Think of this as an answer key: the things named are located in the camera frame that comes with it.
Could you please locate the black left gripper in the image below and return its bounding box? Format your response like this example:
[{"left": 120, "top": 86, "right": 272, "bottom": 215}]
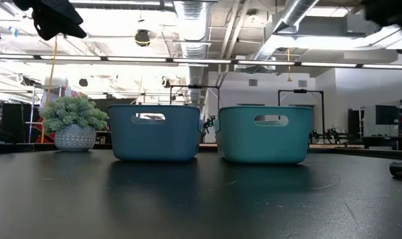
[{"left": 13, "top": 0, "right": 88, "bottom": 42}]

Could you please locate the blue plastic bin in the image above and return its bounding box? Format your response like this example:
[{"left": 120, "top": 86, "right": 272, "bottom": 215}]
[{"left": 107, "top": 104, "right": 202, "bottom": 163}]

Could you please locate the teal plastic bin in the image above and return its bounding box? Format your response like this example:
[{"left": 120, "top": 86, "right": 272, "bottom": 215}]
[{"left": 214, "top": 106, "right": 314, "bottom": 165}]

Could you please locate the silver Energizer AA battery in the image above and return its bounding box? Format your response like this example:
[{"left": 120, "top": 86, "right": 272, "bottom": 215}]
[{"left": 389, "top": 161, "right": 402, "bottom": 180}]

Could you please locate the long ceiling light bar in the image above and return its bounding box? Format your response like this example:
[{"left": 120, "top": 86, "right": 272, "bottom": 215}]
[
  {"left": 0, "top": 54, "right": 295, "bottom": 66},
  {"left": 300, "top": 61, "right": 402, "bottom": 70}
]

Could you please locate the black ceiling dome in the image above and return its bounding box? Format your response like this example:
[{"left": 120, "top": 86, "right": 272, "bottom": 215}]
[{"left": 134, "top": 29, "right": 151, "bottom": 47}]

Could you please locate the black monitor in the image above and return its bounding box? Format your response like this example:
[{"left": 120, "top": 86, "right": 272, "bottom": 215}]
[
  {"left": 375, "top": 104, "right": 401, "bottom": 126},
  {"left": 98, "top": 98, "right": 137, "bottom": 106}
]

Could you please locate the green succulent in patterned pot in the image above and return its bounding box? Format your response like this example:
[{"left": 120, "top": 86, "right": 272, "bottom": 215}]
[{"left": 40, "top": 95, "right": 109, "bottom": 153}]

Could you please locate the yellow cable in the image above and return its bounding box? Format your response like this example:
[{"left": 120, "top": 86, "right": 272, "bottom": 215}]
[{"left": 40, "top": 36, "right": 59, "bottom": 144}]

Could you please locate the corrugated silver ventilation duct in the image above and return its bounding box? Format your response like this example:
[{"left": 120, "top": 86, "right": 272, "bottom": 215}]
[{"left": 172, "top": 0, "right": 212, "bottom": 107}]

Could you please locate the black rig frame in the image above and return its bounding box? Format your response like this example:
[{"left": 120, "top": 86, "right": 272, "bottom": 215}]
[
  {"left": 168, "top": 84, "right": 221, "bottom": 108},
  {"left": 278, "top": 88, "right": 325, "bottom": 135}
]

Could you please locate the smooth silver ventilation duct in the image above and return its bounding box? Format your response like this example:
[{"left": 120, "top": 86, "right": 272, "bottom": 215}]
[{"left": 253, "top": 0, "right": 321, "bottom": 60}]

